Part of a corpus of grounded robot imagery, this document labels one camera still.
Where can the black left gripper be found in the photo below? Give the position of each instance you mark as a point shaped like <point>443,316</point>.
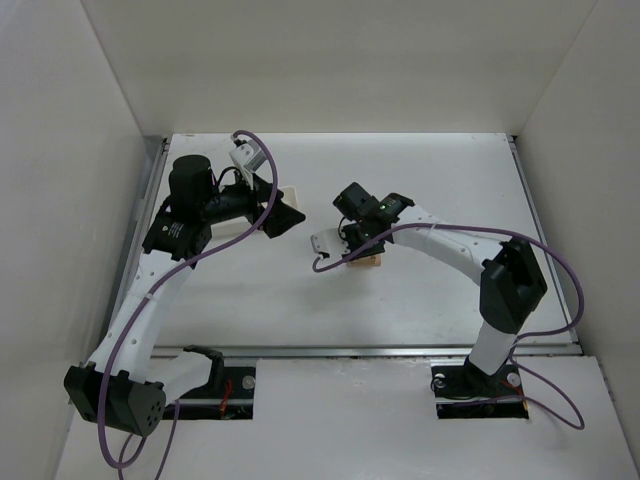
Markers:
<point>261,211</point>

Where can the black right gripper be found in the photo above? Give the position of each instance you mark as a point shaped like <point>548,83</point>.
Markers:
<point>356,239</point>

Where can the white plastic tray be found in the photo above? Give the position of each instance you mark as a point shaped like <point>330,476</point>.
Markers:
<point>234,227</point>

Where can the long light wood block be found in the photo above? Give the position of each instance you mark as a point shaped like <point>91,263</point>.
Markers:
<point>366,262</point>

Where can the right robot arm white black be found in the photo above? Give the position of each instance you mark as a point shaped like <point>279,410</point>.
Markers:
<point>510,281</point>

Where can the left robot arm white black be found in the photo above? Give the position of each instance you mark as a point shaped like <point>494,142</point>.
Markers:
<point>117,388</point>

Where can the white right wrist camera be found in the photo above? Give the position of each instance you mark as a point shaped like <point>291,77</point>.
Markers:
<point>329,243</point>

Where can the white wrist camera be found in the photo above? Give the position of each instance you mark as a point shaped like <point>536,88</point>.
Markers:
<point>248,157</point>
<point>329,243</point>

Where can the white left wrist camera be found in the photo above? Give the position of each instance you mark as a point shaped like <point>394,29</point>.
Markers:
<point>248,157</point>

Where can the aluminium rail left side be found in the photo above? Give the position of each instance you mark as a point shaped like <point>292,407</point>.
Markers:
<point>155,148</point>

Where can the aluminium rail front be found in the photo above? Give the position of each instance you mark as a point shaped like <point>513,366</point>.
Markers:
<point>397,351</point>

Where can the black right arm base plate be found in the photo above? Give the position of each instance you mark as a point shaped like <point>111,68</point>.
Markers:
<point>465,392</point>

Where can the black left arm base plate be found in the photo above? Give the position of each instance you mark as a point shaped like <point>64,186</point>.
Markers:
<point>230,399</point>

